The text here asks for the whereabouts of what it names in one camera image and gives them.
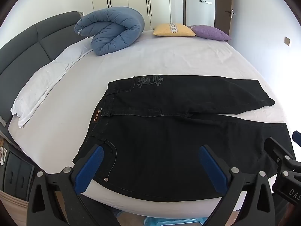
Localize grey padded headboard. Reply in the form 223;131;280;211
0;11;84;128

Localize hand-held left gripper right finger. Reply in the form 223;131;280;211
198;144;279;226

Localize white wardrobe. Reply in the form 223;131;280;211
89;0;171;31

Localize yellow cushion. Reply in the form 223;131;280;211
152;23;196;37

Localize rolled blue duvet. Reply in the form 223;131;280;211
74;7;145;56

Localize blue plastic stool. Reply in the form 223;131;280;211
118;213;207;226

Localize purple cushion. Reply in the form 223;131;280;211
192;25;232;41

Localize brown door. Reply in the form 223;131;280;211
214;0;236;40

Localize black denim pants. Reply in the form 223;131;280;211
72;75;296;203

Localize dark nightstand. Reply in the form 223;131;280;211
0;149;36;202

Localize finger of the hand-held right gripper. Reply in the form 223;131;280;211
263;137;298;172
292;130;301;147

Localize white pillow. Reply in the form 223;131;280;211
11;62;71;129
49;37;94;72

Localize bed with white sheet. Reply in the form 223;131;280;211
7;29;292;217

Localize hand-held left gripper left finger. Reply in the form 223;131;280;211
26;144;120;226

